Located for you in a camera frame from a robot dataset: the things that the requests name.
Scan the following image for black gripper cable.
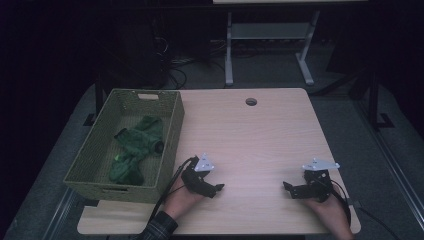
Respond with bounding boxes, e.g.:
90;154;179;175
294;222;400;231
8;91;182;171
328;179;353;231
149;155;199;222

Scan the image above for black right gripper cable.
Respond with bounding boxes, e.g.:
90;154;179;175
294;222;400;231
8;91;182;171
328;179;353;231

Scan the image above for thin black cable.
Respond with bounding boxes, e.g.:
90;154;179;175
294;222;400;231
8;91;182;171
358;207;401;240

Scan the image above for black floor cables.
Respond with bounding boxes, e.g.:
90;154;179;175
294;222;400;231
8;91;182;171
156;34;228;90

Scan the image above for green knitted garment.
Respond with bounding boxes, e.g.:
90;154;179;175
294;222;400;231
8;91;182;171
108;115;165;187

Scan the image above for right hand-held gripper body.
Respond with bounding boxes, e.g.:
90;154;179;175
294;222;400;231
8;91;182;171
293;157;341;203

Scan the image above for person's right hand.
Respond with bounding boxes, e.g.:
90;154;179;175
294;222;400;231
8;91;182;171
304;184;353;234

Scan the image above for person's left hand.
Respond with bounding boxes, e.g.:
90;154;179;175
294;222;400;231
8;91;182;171
163;176;205;221

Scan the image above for aluminium floor rail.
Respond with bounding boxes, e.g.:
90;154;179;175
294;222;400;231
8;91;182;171
353;99;424;231
41;187;83;240

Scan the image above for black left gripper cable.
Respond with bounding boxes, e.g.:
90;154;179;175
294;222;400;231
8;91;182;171
149;155;199;222

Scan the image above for green woven basket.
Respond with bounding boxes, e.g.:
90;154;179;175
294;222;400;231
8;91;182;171
63;88;185;204

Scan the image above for white metal stand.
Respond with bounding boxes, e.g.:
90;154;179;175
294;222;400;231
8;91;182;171
224;9;320;87

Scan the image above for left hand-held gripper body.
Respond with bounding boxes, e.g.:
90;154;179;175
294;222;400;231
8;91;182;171
181;153;218;199

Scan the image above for black stand post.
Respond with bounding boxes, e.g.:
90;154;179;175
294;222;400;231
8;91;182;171
366;69;395;132
83;71;105;127

